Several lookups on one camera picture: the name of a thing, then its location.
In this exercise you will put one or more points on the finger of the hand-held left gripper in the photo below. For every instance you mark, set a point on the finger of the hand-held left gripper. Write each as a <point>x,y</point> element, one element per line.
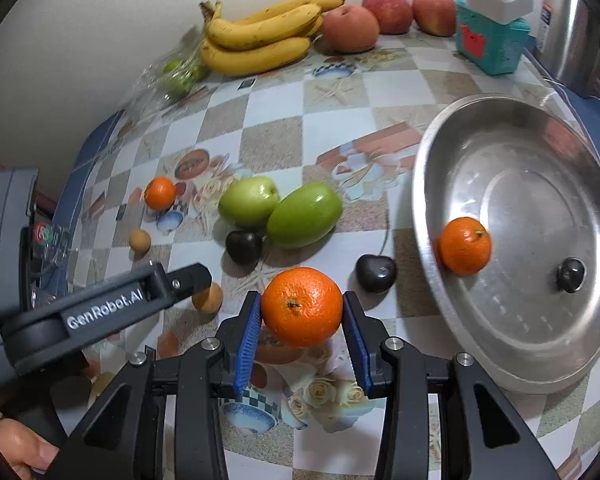
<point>105,302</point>

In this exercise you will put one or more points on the dark cherry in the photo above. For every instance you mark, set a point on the dark cherry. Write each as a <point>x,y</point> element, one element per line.
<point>376,272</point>
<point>243,247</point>
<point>571,275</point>

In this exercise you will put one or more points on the teal toy box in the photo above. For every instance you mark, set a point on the teal toy box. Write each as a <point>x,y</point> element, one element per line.
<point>490,45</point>

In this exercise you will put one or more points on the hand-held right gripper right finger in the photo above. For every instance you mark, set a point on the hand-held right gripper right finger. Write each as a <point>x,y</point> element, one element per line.
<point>356,345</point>

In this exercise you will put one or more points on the large orange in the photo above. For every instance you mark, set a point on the large orange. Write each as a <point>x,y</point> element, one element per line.
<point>301,306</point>

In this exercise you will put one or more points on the clear bag of green fruits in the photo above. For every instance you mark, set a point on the clear bag of green fruits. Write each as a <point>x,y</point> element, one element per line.
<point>180,80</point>

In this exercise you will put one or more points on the brown longan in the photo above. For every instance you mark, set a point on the brown longan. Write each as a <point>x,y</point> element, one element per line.
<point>208,301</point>
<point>139,240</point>

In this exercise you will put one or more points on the round green apple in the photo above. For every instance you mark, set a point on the round green apple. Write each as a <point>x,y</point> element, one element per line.
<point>247,202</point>

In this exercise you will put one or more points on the checkered patterned tablecloth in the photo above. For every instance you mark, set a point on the checkered patterned tablecloth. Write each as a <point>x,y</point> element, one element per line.
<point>290,135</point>

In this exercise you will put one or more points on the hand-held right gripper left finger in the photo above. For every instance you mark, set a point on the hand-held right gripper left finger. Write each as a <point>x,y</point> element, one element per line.
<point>247,345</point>

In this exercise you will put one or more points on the bunch of yellow bananas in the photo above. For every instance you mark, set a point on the bunch of yellow bananas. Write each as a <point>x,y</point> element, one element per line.
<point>260,30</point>

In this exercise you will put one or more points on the small orange tangerine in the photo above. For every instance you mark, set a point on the small orange tangerine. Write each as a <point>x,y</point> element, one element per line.
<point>160,193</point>
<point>465,246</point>

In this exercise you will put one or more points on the oblong green fruit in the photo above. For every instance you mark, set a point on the oblong green fruit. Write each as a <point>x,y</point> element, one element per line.
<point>304,216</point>

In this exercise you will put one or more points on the pale red apple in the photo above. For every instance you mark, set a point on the pale red apple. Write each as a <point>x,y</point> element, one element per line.
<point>351,29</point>

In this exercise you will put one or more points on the steel kettle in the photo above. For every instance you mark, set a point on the steel kettle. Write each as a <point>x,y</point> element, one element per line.
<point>567,30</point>

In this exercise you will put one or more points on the person's left hand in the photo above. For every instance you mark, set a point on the person's left hand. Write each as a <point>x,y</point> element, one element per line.
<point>15,442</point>

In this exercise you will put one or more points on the round steel tray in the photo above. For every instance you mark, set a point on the round steel tray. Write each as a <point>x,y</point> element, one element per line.
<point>520,200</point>

